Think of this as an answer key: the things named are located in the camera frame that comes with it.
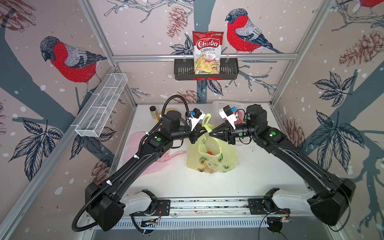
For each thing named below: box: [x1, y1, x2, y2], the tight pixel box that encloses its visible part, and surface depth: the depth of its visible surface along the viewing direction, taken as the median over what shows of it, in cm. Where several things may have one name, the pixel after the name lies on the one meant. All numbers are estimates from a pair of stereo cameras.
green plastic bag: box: [187, 113, 239, 174], surface depth 69 cm
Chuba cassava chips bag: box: [192, 31, 225, 75], surface depth 87 cm
